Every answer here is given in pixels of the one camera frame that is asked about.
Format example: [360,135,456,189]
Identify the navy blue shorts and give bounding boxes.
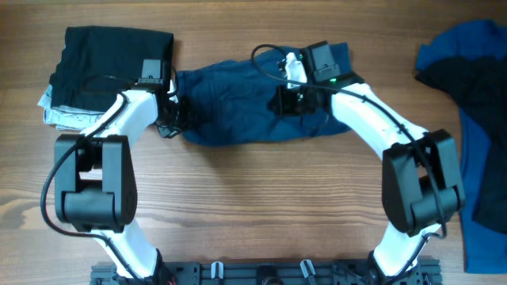
[177,59,349,146]

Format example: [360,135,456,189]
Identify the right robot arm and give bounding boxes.
[269,41,466,284]

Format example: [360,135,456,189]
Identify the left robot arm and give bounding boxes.
[40,59,194,284]

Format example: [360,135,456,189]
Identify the folded black garment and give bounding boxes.
[49,26,173,112]

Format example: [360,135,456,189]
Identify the folded light grey garment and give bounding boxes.
[38,85,103,131]

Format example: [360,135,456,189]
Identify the blue t-shirt pile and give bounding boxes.
[416,20,506,274]

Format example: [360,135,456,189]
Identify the left black cable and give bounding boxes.
[39,65,181,285]

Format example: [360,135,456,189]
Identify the black cable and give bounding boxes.
[39,65,181,285]
[250,43,448,284]

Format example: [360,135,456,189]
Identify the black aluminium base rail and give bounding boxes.
[90,259,443,285]

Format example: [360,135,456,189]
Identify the right black cable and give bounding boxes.
[250,43,448,284]

